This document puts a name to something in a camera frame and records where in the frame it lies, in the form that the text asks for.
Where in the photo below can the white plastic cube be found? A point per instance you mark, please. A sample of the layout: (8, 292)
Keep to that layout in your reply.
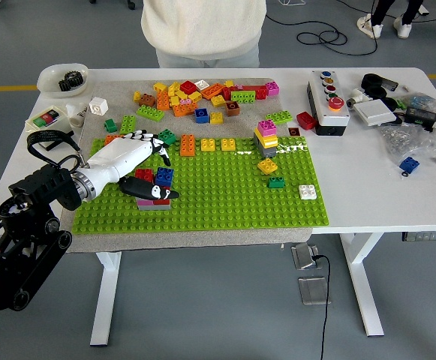
(98, 106)

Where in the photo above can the white green-red switch box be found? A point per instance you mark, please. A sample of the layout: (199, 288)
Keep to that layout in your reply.
(47, 120)

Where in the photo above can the small black box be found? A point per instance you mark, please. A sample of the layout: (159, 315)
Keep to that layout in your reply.
(391, 84)

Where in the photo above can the white square toy brick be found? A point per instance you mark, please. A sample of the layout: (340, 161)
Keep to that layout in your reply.
(308, 191)
(202, 84)

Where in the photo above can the green plastic part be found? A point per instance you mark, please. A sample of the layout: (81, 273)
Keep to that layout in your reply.
(401, 102)

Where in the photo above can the grey button control box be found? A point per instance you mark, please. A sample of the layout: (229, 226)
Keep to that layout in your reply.
(330, 114)

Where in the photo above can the grey-brown table mat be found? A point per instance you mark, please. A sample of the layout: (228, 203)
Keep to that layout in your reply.
(187, 242)

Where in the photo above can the dark green long toy brick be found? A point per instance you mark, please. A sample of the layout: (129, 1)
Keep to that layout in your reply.
(167, 137)

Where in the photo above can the orange long toy brick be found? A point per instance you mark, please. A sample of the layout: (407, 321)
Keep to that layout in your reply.
(184, 108)
(163, 100)
(112, 139)
(213, 90)
(188, 144)

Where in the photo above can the clear bag of blue parts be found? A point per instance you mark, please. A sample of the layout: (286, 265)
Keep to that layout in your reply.
(422, 100)

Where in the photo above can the lime long toy brick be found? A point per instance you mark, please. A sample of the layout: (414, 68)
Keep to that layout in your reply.
(151, 112)
(243, 96)
(278, 116)

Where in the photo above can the black round part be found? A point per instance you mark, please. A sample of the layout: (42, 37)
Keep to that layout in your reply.
(391, 103)

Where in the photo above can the grey table control panel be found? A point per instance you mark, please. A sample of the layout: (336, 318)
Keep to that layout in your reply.
(429, 236)

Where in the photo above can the small brown toy brick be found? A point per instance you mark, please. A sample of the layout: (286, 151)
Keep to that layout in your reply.
(294, 131)

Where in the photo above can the black electronic module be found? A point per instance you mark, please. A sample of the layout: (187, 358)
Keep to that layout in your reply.
(421, 116)

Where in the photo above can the pink flat toy brick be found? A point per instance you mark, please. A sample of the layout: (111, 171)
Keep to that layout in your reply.
(144, 203)

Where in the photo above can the yellow square toy brick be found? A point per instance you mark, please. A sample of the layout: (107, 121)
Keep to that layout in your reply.
(228, 144)
(218, 100)
(174, 100)
(229, 83)
(267, 165)
(160, 87)
(173, 88)
(208, 144)
(216, 117)
(195, 96)
(182, 93)

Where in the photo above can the white wall switch plate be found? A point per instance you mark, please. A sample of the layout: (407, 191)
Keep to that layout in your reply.
(374, 112)

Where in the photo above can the grey rectangular toy brick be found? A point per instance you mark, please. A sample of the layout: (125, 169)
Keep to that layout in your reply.
(265, 150)

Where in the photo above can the white table leg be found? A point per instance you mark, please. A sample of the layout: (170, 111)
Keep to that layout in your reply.
(364, 285)
(105, 300)

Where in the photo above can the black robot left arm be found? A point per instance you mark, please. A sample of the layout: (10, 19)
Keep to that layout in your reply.
(22, 243)

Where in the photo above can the clear bag of screws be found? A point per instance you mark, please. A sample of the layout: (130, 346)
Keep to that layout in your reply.
(401, 140)

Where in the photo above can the green studded baseplate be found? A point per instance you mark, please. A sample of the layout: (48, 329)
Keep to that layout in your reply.
(240, 202)

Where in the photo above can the pink square toy brick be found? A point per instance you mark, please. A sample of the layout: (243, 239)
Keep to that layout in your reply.
(267, 127)
(272, 88)

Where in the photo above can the yellow rectangular toy brick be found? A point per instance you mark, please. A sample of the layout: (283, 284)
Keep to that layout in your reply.
(267, 141)

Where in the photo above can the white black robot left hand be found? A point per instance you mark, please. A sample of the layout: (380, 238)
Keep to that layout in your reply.
(120, 157)

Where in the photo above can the metal floor socket plate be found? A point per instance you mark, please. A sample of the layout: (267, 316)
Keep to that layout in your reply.
(313, 290)
(303, 255)

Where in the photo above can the person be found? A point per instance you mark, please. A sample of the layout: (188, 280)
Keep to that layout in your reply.
(380, 7)
(202, 30)

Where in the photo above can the blue square toy brick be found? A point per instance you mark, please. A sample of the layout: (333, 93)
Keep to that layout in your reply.
(164, 176)
(201, 115)
(409, 164)

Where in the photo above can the black toothed gear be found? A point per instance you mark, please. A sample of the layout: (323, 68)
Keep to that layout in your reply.
(64, 85)
(74, 78)

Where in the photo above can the white pipe fitting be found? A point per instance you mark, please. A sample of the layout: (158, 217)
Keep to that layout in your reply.
(78, 114)
(357, 98)

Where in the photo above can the white plastic bowl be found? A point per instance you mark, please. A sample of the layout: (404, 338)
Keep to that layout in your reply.
(49, 80)

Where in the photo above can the black chair caster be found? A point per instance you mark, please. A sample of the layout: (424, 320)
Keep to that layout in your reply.
(131, 4)

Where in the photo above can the small dark green toy brick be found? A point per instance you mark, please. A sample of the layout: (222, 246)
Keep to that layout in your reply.
(110, 125)
(276, 182)

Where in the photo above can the grey long toy brick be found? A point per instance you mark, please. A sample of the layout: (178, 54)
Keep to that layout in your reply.
(157, 207)

